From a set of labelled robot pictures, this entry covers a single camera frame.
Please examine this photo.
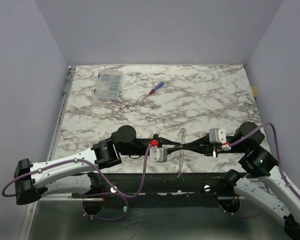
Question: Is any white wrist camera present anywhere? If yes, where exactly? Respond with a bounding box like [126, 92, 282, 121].
[208, 128, 231, 151]
[149, 140, 168, 163]

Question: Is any blue red screwdriver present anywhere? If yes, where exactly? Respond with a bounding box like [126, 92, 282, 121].
[143, 81, 165, 99]

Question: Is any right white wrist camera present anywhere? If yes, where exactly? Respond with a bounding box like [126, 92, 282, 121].
[208, 128, 231, 151]

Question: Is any clear plastic organizer box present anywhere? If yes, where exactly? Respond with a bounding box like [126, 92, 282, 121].
[94, 70, 123, 101]

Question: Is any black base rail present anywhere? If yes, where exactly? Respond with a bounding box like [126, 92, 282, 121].
[82, 169, 244, 214]

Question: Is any aluminium side rail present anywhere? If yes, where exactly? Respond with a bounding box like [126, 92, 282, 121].
[46, 65, 77, 162]

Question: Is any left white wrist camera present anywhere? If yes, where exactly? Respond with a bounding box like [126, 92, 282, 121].
[149, 140, 168, 163]

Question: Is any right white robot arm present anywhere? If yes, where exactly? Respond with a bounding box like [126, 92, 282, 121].
[179, 121, 300, 240]

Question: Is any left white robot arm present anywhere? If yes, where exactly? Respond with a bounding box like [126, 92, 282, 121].
[1, 125, 181, 206]

